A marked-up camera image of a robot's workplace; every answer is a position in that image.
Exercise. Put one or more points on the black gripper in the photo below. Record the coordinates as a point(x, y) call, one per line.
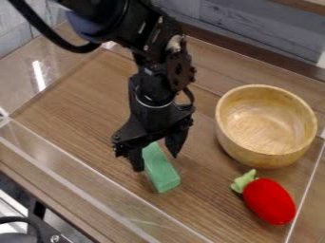
point(153, 123)

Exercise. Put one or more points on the green rectangular block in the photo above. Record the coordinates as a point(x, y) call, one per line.
point(160, 168)

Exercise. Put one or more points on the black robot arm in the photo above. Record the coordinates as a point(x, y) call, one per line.
point(144, 28)

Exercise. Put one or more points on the brown wooden bowl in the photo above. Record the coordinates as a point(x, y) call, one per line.
point(265, 126)

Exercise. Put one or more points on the red plush strawberry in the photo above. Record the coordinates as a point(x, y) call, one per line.
point(267, 198)

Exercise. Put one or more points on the clear acrylic front wall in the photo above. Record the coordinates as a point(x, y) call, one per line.
point(106, 211)

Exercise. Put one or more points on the black metal table bracket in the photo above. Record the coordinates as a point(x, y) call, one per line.
point(50, 235)

